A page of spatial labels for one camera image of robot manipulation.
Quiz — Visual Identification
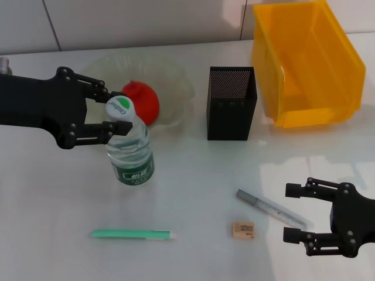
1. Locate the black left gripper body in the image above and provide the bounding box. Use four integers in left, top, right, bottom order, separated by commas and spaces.
0, 66, 88, 149

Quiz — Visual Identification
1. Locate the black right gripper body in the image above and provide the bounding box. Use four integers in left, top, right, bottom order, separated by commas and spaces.
329, 181, 375, 258

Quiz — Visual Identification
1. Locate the clear water bottle green label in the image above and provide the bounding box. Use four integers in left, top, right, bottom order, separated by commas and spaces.
104, 95, 155, 187

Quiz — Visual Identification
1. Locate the grey pen clear cap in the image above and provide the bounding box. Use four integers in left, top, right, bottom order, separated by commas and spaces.
236, 189, 315, 232

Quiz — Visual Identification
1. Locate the orange fruit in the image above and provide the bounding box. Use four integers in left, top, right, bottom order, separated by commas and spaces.
121, 79, 161, 126

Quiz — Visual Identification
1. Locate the green pen white cap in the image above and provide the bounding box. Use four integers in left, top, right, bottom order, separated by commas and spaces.
89, 228, 179, 242

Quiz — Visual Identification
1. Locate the small beige eraser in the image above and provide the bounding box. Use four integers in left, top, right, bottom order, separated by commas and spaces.
231, 221, 255, 241

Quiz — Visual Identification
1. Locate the clear green glass fruit plate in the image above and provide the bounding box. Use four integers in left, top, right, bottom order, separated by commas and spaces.
80, 54, 196, 129

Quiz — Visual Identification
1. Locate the black mesh pen holder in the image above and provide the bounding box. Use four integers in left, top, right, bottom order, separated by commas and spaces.
206, 66, 258, 141

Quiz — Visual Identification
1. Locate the yellow plastic bin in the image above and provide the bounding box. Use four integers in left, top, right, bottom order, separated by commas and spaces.
251, 0, 367, 128

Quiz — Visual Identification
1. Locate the left gripper cable with plug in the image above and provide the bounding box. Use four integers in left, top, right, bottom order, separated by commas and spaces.
0, 57, 13, 76

